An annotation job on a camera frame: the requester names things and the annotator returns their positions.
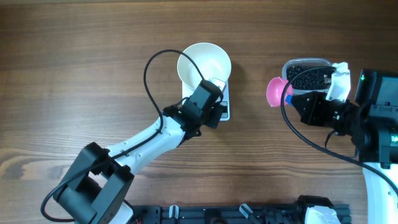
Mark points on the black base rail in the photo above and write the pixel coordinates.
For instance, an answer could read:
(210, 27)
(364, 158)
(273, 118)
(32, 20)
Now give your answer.
(268, 214)

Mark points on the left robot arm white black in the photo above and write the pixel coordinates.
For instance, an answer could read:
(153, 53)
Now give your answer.
(95, 186)

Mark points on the clear plastic container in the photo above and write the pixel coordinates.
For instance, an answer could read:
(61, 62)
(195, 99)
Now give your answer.
(313, 62)

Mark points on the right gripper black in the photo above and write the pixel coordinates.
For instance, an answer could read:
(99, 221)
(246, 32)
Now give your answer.
(325, 109)

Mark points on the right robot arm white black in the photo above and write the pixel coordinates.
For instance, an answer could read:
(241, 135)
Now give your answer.
(371, 121)

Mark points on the pink scoop blue handle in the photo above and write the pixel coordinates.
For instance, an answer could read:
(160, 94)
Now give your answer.
(274, 92)

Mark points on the white digital kitchen scale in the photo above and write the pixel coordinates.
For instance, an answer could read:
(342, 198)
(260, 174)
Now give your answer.
(187, 91)

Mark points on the white bowl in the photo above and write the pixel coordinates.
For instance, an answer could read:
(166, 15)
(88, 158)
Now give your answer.
(211, 60)

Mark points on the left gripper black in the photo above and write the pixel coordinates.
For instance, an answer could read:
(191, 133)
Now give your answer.
(216, 115)

